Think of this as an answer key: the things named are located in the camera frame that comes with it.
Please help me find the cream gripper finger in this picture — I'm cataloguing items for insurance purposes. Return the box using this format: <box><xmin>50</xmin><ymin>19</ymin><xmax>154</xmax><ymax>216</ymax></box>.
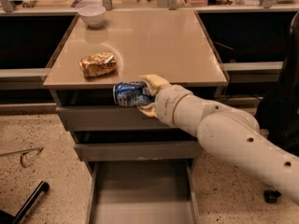
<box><xmin>137</xmin><ymin>103</ymin><xmax>158</xmax><ymax>118</ymax></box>
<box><xmin>140</xmin><ymin>75</ymin><xmax>170</xmax><ymax>96</ymax></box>

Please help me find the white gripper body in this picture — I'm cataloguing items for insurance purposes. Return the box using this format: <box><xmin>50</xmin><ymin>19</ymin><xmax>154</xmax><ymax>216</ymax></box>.
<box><xmin>155</xmin><ymin>85</ymin><xmax>192</xmax><ymax>127</ymax></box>

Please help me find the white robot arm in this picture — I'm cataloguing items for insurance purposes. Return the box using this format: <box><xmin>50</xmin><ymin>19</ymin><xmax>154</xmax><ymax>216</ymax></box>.
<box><xmin>139</xmin><ymin>75</ymin><xmax>299</xmax><ymax>203</ymax></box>

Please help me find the grey drawer cabinet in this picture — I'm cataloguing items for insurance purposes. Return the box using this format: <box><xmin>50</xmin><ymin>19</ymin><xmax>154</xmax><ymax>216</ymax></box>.
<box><xmin>42</xmin><ymin>8</ymin><xmax>229</xmax><ymax>224</ymax></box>

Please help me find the top grey drawer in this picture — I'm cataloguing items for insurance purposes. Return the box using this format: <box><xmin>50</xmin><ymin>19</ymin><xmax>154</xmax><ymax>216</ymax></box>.
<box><xmin>56</xmin><ymin>105</ymin><xmax>169</xmax><ymax>132</ymax></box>

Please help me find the grey drawer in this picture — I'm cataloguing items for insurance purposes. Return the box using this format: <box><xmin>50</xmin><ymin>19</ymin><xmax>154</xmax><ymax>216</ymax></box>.
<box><xmin>56</xmin><ymin>105</ymin><xmax>169</xmax><ymax>132</ymax></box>
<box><xmin>85</xmin><ymin>160</ymin><xmax>199</xmax><ymax>224</ymax></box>
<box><xmin>74</xmin><ymin>141</ymin><xmax>202</xmax><ymax>161</ymax></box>

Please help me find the middle grey drawer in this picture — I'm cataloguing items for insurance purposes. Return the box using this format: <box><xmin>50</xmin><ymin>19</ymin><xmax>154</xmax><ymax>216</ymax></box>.
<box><xmin>74</xmin><ymin>141</ymin><xmax>202</xmax><ymax>161</ymax></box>

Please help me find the bottom grey drawer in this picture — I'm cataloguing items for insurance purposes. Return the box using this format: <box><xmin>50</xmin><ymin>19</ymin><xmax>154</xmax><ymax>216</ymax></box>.
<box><xmin>85</xmin><ymin>160</ymin><xmax>199</xmax><ymax>224</ymax></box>

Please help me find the crumpled golden chip bag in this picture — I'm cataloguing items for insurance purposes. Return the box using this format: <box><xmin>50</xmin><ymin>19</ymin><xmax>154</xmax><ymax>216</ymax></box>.
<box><xmin>78</xmin><ymin>51</ymin><xmax>117</xmax><ymax>77</ymax></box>

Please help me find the white bowl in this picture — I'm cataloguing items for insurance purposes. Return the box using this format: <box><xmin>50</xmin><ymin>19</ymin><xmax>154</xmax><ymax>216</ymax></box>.
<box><xmin>78</xmin><ymin>5</ymin><xmax>106</xmax><ymax>27</ymax></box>

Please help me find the black office chair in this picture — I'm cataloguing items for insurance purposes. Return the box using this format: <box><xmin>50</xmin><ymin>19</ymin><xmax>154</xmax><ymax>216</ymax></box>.
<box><xmin>255</xmin><ymin>10</ymin><xmax>299</xmax><ymax>203</ymax></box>

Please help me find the black chair leg left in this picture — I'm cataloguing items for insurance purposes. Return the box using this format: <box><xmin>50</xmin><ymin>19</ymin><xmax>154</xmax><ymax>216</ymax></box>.
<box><xmin>0</xmin><ymin>181</ymin><xmax>50</xmax><ymax>224</ymax></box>

